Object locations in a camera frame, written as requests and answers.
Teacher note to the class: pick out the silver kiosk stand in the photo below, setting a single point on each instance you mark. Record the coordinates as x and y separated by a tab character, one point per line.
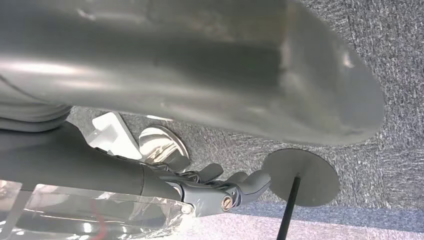
109	136

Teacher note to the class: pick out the grey disc stand, black pole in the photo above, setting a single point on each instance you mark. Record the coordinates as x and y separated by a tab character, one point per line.
311	179

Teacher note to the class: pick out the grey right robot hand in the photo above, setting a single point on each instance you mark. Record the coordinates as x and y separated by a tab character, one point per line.
198	66

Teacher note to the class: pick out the clear plastic hand wrap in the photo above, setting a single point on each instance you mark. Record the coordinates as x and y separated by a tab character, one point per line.
99	212

